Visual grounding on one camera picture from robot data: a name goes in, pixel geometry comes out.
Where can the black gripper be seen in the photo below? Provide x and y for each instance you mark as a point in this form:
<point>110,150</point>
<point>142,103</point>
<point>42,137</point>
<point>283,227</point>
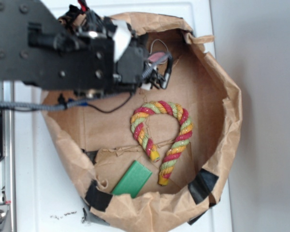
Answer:
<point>101,55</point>

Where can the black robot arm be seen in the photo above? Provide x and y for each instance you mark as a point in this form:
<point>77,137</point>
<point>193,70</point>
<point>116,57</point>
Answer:
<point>30,45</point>

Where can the brown paper bag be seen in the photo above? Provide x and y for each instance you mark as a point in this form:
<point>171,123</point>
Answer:
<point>96,149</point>

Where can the green plastic block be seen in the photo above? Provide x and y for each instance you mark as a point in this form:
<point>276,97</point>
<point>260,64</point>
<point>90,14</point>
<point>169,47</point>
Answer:
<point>133,180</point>

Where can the multicolour twisted rope toy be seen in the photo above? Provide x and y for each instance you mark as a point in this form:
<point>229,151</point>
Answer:
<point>180,143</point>

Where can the aluminium frame rail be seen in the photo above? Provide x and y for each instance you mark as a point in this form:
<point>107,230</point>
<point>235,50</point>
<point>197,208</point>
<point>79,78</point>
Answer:
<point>7,172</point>

